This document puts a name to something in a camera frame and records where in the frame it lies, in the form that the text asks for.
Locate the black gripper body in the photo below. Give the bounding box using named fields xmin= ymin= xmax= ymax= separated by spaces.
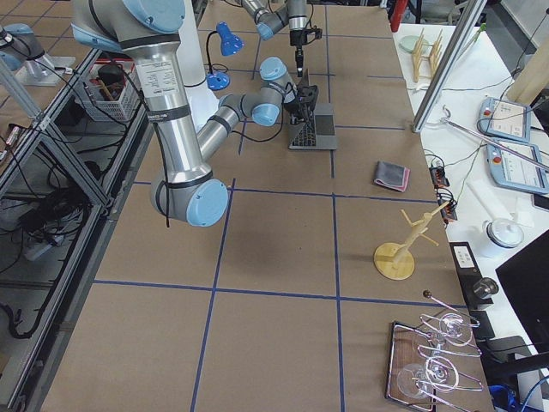
xmin=284 ymin=100 xmax=303 ymax=121
xmin=290 ymin=27 xmax=306 ymax=50

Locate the grey laptop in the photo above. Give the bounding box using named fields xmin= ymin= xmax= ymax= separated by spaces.
xmin=288 ymin=70 xmax=338 ymax=150

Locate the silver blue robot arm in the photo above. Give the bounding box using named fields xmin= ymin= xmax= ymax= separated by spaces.
xmin=72 ymin=1 xmax=297 ymax=227
xmin=237 ymin=0 xmax=308 ymax=77

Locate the blue desk lamp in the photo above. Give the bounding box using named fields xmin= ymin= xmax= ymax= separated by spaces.
xmin=206 ymin=21 xmax=244 ymax=91

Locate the pale green plate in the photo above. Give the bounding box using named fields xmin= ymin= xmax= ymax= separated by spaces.
xmin=399 ymin=35 xmax=431 ymax=53

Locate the folded grey pink cloth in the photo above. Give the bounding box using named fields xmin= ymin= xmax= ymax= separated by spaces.
xmin=373 ymin=161 xmax=410 ymax=192

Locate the wooden dish rack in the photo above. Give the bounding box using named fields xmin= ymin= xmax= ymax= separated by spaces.
xmin=411 ymin=30 xmax=443 ymax=83

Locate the reacher grabber stick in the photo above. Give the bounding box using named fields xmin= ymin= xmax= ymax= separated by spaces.
xmin=440 ymin=106 xmax=549 ymax=172

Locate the wooden mug tree stand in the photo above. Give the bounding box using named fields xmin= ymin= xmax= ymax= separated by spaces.
xmin=373 ymin=202 xmax=449 ymax=281

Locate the white basket with tools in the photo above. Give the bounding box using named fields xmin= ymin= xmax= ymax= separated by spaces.
xmin=75 ymin=59 xmax=140 ymax=122

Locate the upper teach pendant tablet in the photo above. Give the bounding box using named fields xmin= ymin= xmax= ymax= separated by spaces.
xmin=477 ymin=97 xmax=532 ymax=142

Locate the teach pendant tablet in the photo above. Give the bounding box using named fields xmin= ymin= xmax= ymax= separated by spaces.
xmin=486 ymin=138 xmax=548 ymax=195
xmin=477 ymin=97 xmax=532 ymax=142

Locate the lower teach pendant tablet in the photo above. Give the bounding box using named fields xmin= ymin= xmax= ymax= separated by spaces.
xmin=486 ymin=138 xmax=548 ymax=195

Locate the clear wine glass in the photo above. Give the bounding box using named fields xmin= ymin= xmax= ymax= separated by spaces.
xmin=437 ymin=313 xmax=473 ymax=347
xmin=396 ymin=363 xmax=431 ymax=399

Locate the black monitor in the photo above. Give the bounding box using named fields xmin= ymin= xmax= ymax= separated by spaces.
xmin=496 ymin=238 xmax=548 ymax=352

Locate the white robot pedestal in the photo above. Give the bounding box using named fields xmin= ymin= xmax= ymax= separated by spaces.
xmin=177 ymin=0 xmax=219 ymax=132

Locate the aluminium frame post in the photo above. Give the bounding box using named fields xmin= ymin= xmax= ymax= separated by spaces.
xmin=412 ymin=0 xmax=486 ymax=133

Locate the wire glass holder tray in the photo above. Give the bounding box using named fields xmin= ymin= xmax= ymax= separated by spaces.
xmin=384 ymin=289 xmax=484 ymax=411

